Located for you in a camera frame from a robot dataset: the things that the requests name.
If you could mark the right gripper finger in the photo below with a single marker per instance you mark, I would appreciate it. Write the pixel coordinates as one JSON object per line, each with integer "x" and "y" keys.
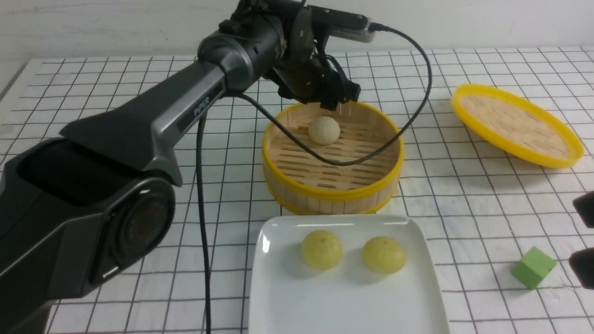
{"x": 582, "y": 264}
{"x": 584, "y": 206}

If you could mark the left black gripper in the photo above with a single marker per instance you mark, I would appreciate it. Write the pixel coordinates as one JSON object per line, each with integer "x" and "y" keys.
{"x": 305, "y": 72}

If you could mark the white steamed bun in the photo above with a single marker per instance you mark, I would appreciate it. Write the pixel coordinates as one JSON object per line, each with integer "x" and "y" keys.
{"x": 324, "y": 131}

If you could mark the yellow steamed bun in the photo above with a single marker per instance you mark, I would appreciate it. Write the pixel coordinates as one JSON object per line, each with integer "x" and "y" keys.
{"x": 321, "y": 250}
{"x": 384, "y": 255}

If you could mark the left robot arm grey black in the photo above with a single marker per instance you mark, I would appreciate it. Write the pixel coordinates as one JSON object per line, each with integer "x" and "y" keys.
{"x": 79, "y": 209}

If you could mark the white square ceramic plate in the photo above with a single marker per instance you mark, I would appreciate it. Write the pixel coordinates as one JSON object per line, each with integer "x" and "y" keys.
{"x": 289, "y": 297}

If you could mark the green foam cube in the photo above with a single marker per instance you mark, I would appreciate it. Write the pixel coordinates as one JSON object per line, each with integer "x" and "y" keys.
{"x": 533, "y": 268}

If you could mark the white grid tablecloth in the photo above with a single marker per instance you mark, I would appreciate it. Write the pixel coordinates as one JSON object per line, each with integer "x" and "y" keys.
{"x": 479, "y": 208}

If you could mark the bamboo steamer lid yellow rim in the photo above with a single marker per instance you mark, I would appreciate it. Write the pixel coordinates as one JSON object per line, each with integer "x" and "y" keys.
{"x": 517, "y": 126}

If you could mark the bamboo steamer basket yellow rim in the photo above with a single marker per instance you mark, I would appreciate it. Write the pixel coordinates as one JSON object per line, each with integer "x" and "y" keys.
{"x": 304, "y": 185}

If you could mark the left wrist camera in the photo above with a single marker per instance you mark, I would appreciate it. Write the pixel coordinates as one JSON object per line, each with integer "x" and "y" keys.
{"x": 339, "y": 24}

